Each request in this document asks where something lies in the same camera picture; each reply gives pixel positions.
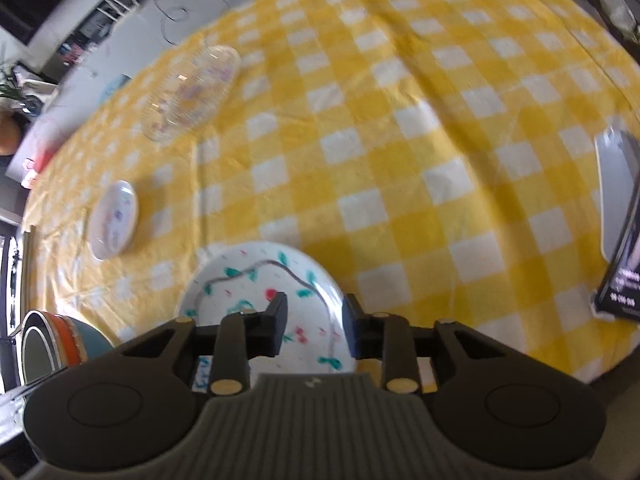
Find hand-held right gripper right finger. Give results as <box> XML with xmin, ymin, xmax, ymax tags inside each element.
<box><xmin>342</xmin><ymin>294</ymin><xmax>506</xmax><ymax>395</ymax></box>

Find white phone stand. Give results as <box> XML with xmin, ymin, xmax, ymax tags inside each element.
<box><xmin>594</xmin><ymin>127</ymin><xmax>640</xmax><ymax>263</ymax></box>

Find pink storage box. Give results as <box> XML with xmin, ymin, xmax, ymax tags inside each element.
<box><xmin>22</xmin><ymin>147</ymin><xmax>56</xmax><ymax>186</ymax></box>

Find clear glass plate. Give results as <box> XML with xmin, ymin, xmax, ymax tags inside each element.
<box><xmin>140</xmin><ymin>45</ymin><xmax>241</xmax><ymax>142</ymax></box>

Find yellow checked tablecloth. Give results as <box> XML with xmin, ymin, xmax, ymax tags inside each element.
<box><xmin>22</xmin><ymin>0</ymin><xmax>640</xmax><ymax>396</ymax></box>

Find gold vase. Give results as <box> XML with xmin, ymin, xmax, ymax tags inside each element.
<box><xmin>0</xmin><ymin>112</ymin><xmax>22</xmax><ymax>156</ymax></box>

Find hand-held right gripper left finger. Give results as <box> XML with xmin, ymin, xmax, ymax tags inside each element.
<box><xmin>117</xmin><ymin>292</ymin><xmax>289</xmax><ymax>395</ymax></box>

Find white television cabinet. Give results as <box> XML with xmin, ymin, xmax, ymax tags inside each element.
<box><xmin>15</xmin><ymin>0</ymin><xmax>166</xmax><ymax>106</ymax></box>

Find small white plate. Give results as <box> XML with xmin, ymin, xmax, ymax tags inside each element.
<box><xmin>89</xmin><ymin>180</ymin><xmax>139</xmax><ymax>262</ymax></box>

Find black cable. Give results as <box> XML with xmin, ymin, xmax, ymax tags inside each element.
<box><xmin>152</xmin><ymin>0</ymin><xmax>236</xmax><ymax>46</ymax></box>

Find white fruit-painted plate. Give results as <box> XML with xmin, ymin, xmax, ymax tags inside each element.
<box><xmin>179</xmin><ymin>241</ymin><xmax>359</xmax><ymax>392</ymax></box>

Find black smartphone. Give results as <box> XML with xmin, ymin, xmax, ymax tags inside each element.
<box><xmin>595</xmin><ymin>132</ymin><xmax>640</xmax><ymax>320</ymax></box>

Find green ceramic bowl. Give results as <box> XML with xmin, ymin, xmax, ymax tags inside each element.
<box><xmin>20</xmin><ymin>312</ymin><xmax>66</xmax><ymax>386</ymax></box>

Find dark tissue holder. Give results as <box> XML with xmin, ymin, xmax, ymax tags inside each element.
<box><xmin>580</xmin><ymin>0</ymin><xmax>640</xmax><ymax>43</ymax></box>

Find light blue plastic stool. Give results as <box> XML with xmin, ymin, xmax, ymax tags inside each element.
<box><xmin>102</xmin><ymin>74</ymin><xmax>132</xmax><ymax>101</ymax></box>

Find white router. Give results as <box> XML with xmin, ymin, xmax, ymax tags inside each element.
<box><xmin>97</xmin><ymin>0</ymin><xmax>136</xmax><ymax>23</ymax></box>

